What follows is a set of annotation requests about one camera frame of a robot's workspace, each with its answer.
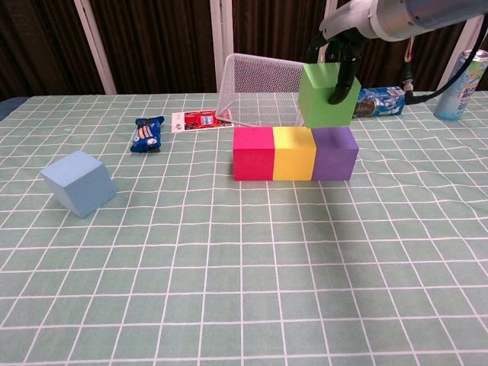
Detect yellow foam cube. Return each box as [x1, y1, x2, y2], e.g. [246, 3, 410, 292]
[272, 127, 318, 181]

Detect green foam cube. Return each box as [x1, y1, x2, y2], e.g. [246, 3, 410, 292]
[297, 63, 362, 129]

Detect dark pleated curtain backdrop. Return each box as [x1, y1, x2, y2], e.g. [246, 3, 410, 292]
[0, 0, 488, 101]

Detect light blue foam cube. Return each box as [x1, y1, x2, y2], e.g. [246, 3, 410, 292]
[39, 149, 117, 219]

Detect green checked tablecloth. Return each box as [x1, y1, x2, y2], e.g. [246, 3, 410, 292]
[0, 90, 488, 366]

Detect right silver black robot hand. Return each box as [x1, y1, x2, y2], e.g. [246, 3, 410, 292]
[307, 0, 377, 105]

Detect crimson red foam cube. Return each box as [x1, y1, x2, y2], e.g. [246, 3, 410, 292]
[232, 127, 276, 181]

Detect purple foam cube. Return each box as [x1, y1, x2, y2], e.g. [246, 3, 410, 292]
[311, 127, 359, 181]

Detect red printed card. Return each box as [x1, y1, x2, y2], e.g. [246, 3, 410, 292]
[171, 110, 234, 134]

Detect white wire mesh basket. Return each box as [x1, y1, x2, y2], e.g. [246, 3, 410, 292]
[214, 53, 316, 132]

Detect blue table padding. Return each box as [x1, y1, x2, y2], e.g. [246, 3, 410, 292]
[0, 96, 22, 124]

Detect blue cookie box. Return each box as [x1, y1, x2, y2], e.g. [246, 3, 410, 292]
[352, 85, 409, 119]

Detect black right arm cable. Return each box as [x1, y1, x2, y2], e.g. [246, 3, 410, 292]
[402, 36, 488, 106]

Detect white partition frame post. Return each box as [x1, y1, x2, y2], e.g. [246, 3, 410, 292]
[316, 0, 339, 64]
[438, 14, 488, 92]
[209, 0, 234, 94]
[73, 0, 117, 95]

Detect small blue cookie packet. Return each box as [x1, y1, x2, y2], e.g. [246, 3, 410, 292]
[129, 115, 165, 155]

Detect tall light blue drink can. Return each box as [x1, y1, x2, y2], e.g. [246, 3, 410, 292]
[433, 48, 488, 123]

